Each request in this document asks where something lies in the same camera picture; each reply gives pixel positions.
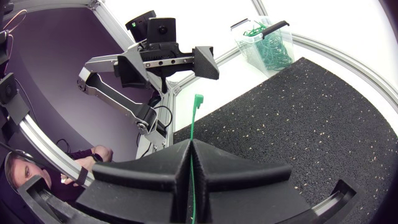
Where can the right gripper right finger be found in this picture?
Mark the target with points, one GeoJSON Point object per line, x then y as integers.
{"type": "Point", "coordinates": [239, 193]}

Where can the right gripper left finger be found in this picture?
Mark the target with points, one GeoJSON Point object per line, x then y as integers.
{"type": "Point", "coordinates": [146, 189]}

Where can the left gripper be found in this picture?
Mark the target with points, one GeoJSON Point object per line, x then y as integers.
{"type": "Point", "coordinates": [161, 57]}

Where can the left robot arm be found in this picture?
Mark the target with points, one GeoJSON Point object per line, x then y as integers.
{"type": "Point", "coordinates": [99, 62]}

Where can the clear plastic bin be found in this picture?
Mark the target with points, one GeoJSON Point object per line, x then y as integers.
{"type": "Point", "coordinates": [248, 40]}

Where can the person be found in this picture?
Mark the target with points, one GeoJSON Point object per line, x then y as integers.
{"type": "Point", "coordinates": [84, 161]}

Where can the black speckled mat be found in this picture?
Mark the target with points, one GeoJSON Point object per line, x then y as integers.
{"type": "Point", "coordinates": [295, 124]}

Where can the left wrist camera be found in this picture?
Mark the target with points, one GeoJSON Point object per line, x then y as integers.
{"type": "Point", "coordinates": [161, 31]}

